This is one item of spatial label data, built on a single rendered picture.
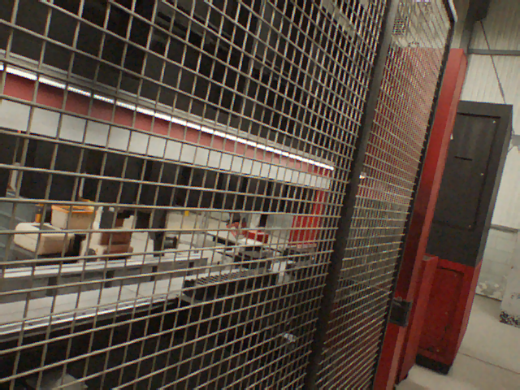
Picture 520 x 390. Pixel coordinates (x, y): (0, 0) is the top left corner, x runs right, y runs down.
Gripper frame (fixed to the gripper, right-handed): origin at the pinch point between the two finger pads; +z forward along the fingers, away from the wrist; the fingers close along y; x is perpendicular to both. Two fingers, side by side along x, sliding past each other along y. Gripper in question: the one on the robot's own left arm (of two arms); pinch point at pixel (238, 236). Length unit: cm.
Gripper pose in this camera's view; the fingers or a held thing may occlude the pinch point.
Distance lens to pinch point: 228.5
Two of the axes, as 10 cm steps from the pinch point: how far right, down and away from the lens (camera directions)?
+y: 5.1, 0.6, 8.6
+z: 2.0, 9.6, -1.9
